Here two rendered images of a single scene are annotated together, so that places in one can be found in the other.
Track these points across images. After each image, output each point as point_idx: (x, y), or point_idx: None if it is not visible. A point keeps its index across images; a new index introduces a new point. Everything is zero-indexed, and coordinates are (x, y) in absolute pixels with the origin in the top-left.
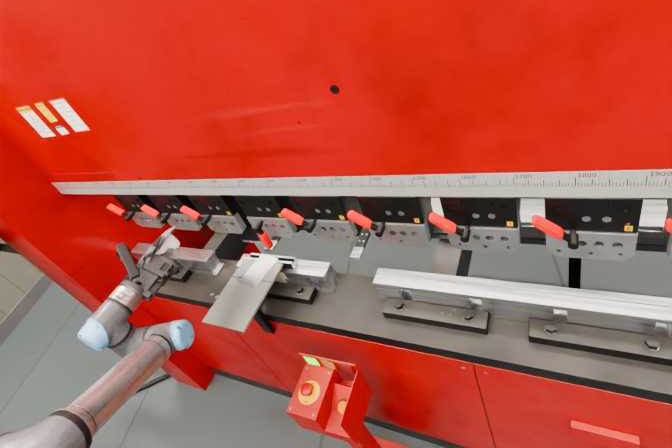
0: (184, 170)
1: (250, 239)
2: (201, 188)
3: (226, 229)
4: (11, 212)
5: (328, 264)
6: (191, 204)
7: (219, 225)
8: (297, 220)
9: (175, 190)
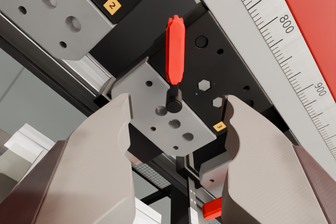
0: (333, 1)
1: (128, 148)
2: (273, 57)
3: (150, 127)
4: None
5: (160, 217)
6: (133, 8)
7: (152, 112)
8: None
9: None
